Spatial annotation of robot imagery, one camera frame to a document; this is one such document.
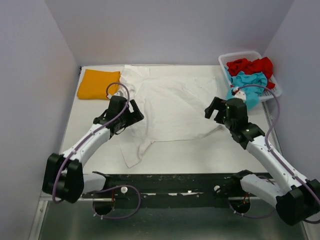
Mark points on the red t-shirt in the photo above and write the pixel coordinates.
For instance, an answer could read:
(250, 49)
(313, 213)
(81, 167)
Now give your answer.
(263, 65)

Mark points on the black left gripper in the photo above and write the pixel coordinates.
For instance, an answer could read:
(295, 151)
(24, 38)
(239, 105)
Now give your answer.
(139, 116)

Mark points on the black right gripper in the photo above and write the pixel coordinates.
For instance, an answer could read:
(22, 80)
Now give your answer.
(215, 104)

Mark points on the white t-shirt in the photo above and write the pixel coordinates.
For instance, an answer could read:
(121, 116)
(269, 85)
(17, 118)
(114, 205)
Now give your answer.
(173, 107)

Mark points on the folded orange t-shirt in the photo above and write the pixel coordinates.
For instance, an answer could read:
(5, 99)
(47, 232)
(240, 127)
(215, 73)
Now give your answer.
(94, 84)

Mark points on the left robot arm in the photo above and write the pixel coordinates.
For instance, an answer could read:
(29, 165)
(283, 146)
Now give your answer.
(64, 179)

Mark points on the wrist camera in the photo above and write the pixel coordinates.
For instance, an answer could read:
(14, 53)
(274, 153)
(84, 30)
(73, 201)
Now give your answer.
(118, 93)
(239, 94)

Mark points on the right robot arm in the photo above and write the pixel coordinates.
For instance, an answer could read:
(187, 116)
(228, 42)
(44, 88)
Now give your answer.
(294, 197)

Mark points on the black mounting rail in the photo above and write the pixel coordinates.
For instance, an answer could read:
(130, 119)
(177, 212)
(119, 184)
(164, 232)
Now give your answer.
(168, 191)

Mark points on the turquoise t-shirt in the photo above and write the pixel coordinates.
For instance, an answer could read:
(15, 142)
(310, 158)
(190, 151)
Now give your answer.
(252, 93)

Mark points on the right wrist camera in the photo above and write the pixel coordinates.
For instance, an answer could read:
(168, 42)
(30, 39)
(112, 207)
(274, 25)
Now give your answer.
(239, 94)

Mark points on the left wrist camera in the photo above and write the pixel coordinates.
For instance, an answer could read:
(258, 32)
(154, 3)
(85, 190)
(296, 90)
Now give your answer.
(118, 93)

